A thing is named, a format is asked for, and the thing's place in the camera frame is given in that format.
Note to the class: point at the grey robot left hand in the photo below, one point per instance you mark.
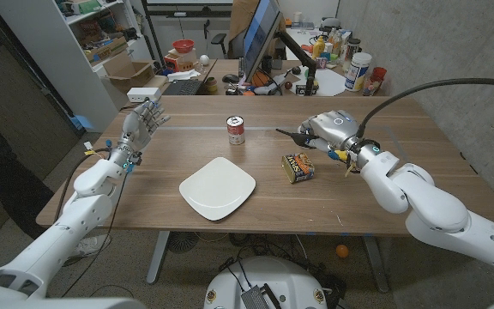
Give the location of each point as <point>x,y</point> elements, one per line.
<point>135,129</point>

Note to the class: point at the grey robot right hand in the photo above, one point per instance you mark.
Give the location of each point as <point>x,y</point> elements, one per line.
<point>335,129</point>

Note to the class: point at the black rubber air blower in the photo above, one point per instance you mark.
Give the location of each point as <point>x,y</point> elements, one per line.
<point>298,137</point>

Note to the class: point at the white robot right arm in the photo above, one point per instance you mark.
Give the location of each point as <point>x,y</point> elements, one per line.
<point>435,210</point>

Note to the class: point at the red white soup can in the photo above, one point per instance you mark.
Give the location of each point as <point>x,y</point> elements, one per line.
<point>236,131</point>

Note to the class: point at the white square plate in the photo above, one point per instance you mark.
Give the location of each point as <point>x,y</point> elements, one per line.
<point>217,189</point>

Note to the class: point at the white power box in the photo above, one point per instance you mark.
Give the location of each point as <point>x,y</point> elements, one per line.
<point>143,95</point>

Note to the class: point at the white board sheet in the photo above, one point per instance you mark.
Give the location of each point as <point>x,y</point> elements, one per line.
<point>326,81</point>

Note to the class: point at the black printed box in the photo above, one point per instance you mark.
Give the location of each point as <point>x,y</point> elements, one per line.
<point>306,90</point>

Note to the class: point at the blue yellow meat tin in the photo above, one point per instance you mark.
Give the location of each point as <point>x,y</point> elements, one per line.
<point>298,168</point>

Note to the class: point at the blue plastic piece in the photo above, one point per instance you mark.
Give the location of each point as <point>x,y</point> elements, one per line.
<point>82,122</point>

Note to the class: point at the open cardboard box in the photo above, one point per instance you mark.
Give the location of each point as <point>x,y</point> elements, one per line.
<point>129,73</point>

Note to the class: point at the white canister blue label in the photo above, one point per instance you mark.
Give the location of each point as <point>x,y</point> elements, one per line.
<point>357,73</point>

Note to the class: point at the black keyboard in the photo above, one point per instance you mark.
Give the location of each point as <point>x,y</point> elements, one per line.
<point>182,87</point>

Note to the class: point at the yellow mustard bottle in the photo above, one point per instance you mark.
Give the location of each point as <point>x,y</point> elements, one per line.
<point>318,48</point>

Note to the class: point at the printed cardboard box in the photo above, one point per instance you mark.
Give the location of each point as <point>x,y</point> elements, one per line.
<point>107,50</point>

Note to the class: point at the clear plastic bin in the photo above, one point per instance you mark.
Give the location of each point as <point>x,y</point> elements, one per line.
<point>184,60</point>

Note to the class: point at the striped small pot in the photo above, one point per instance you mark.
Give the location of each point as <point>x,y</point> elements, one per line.
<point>211,85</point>

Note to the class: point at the orange toy basketball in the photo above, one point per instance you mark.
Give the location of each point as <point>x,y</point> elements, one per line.
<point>260,79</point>

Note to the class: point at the red bowl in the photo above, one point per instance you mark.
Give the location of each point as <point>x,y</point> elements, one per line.
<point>183,45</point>

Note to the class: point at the small white ball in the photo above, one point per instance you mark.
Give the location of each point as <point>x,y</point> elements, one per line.
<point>204,60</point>

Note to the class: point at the white shelf unit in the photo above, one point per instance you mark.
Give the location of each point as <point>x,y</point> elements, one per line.
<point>58,64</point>

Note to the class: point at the wooden table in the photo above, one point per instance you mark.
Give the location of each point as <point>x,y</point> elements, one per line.
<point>272,214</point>

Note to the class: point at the black computer mouse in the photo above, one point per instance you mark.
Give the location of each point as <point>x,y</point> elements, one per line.
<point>230,78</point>

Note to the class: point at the wooden desk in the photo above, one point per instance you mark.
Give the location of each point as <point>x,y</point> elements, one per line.
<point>225,66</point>

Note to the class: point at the computer monitor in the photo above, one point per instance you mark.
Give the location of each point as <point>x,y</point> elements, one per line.
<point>257,34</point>

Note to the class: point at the orange ball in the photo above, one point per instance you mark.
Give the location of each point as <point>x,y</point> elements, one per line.
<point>342,251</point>

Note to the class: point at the black office chair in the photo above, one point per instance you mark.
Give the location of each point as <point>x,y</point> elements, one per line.
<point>219,39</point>

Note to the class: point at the round grey fan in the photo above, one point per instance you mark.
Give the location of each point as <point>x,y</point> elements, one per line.
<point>182,242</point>

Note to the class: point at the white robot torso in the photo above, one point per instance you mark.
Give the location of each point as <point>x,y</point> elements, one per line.
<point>272,274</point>

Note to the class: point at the grey finned box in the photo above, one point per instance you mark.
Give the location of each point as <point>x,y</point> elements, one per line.
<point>254,298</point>

